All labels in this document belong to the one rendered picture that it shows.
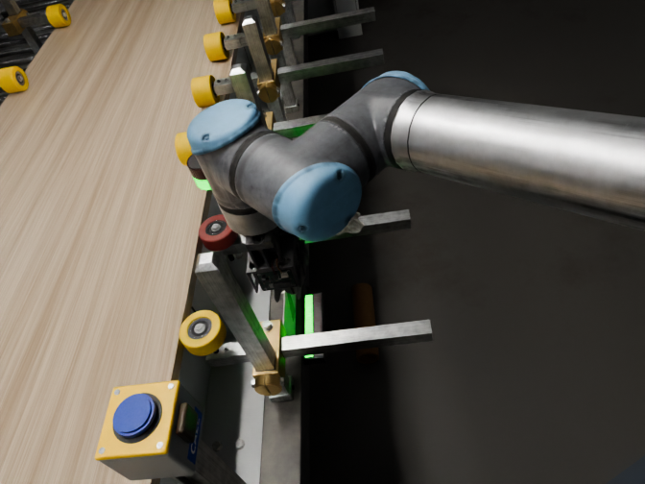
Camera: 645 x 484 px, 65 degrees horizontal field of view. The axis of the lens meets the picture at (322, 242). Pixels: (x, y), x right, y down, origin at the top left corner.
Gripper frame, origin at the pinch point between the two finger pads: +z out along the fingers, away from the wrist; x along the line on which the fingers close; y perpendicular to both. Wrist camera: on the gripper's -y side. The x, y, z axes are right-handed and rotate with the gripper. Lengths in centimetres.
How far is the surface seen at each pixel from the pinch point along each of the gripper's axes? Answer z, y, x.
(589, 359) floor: 96, -26, 77
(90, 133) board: 6, -68, -62
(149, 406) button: -27.2, 32.4, -6.5
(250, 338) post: 1.7, 8.6, -7.3
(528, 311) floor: 96, -47, 63
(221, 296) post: -10.9, 8.6, -8.1
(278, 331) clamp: 13.1, 0.8, -5.8
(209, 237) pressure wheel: 5.2, -19.3, -19.6
